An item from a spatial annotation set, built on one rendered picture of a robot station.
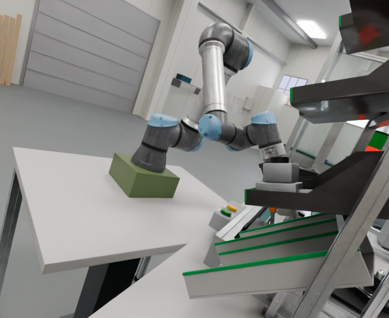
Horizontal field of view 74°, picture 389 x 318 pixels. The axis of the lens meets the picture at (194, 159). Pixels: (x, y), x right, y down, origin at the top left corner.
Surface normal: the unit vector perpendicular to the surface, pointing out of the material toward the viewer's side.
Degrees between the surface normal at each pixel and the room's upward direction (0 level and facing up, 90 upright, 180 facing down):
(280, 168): 90
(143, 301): 0
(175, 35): 90
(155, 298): 0
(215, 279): 90
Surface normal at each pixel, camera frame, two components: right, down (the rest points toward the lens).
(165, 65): 0.59, 0.40
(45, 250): 0.35, -0.91
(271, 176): -0.58, -0.02
